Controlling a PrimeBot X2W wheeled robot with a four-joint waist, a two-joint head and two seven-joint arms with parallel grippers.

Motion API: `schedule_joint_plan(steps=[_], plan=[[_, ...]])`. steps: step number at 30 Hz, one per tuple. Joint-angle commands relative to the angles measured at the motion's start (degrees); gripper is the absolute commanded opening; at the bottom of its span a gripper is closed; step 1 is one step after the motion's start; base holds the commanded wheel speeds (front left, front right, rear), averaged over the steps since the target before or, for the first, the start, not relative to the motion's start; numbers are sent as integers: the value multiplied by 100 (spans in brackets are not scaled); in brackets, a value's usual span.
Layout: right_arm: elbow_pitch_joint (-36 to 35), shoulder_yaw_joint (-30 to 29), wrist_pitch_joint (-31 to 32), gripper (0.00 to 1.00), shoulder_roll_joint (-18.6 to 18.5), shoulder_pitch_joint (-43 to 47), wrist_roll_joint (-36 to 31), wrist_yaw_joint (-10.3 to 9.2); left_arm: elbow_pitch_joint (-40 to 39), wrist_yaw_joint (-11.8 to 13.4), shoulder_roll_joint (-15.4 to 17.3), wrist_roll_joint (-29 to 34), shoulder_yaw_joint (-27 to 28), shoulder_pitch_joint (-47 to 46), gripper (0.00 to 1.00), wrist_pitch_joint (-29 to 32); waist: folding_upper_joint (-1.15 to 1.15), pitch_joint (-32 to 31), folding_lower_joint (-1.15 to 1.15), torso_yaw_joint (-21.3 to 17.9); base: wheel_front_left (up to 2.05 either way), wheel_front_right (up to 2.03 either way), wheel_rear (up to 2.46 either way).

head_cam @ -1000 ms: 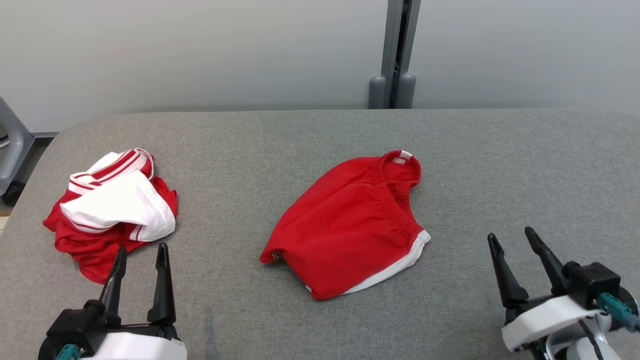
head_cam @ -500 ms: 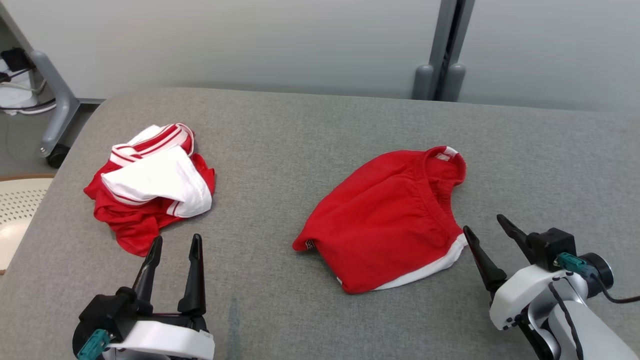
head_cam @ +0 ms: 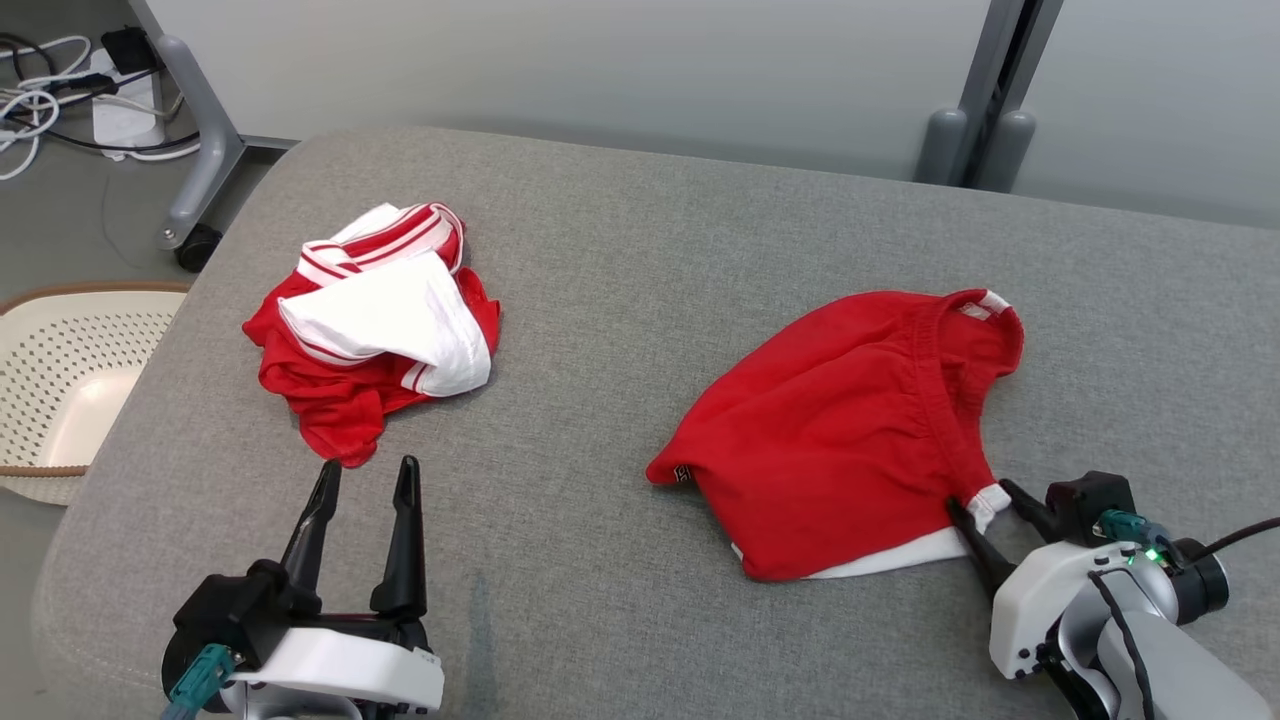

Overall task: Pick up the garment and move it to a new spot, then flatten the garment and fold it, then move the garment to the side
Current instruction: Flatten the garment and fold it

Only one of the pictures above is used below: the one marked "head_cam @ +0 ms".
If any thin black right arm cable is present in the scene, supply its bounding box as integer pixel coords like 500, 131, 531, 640
1088, 570, 1166, 720

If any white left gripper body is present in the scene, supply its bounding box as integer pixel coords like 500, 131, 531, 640
225, 612, 446, 713

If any teal left camera connector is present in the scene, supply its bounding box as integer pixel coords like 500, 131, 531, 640
165, 643, 238, 719

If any cream perforated laundry basket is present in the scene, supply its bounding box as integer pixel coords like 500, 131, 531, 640
0, 282, 191, 506

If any grey table leg with caster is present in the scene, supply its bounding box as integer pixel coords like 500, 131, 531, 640
128, 0, 246, 251

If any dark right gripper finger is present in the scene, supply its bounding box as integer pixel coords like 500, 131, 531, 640
1000, 478, 1063, 541
945, 498, 1019, 599

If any black right camera cable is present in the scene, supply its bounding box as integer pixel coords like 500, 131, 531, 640
1185, 517, 1280, 563

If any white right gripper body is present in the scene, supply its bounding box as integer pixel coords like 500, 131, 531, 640
990, 542, 1181, 681

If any red white striped garment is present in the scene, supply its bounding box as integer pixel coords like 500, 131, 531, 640
242, 202, 501, 469

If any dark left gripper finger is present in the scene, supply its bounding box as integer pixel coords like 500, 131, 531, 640
370, 455, 429, 619
280, 458, 343, 613

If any red garment with white hem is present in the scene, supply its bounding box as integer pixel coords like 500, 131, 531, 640
645, 288, 1026, 583

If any white power strip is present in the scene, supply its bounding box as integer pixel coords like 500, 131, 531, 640
90, 50, 166, 153

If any black power adapter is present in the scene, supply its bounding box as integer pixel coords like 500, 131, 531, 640
100, 27, 151, 76

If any teal right camera connector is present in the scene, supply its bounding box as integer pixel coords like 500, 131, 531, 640
1093, 508, 1173, 563

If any grey partition post with foot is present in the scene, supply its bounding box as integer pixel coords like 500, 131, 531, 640
915, 0, 1026, 186
975, 0, 1066, 193

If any teal camera connector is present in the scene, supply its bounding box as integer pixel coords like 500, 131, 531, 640
165, 643, 238, 719
1093, 508, 1173, 563

